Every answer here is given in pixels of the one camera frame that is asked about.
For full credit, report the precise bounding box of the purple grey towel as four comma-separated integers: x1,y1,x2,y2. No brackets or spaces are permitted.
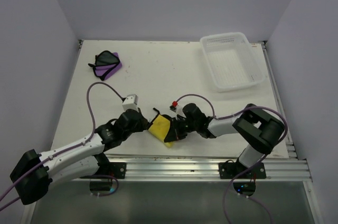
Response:
88,50,122,81

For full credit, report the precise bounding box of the black base bracket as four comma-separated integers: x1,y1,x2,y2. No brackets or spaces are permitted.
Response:
81,162,127,180
218,160,267,179

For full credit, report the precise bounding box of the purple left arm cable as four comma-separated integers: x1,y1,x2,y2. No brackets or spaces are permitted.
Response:
0,82,126,209

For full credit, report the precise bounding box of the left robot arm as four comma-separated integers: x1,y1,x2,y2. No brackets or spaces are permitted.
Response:
10,109,148,205

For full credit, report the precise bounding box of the right black base bracket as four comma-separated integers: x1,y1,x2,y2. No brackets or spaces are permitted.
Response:
218,160,267,179

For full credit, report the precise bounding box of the aluminium mounting rail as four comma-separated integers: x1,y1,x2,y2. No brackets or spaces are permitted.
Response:
107,154,312,182

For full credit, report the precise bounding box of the white plastic basket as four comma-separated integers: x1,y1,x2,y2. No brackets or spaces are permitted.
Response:
200,32,266,92

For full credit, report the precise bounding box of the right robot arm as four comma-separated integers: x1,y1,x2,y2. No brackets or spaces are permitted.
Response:
164,103,288,178

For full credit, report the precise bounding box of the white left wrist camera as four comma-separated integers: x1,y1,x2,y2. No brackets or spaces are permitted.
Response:
122,94,138,111

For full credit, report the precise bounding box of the left black base bracket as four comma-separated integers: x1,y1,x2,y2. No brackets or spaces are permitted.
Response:
81,162,127,180

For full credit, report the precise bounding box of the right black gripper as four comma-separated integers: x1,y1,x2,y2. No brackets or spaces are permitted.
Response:
164,117,198,143

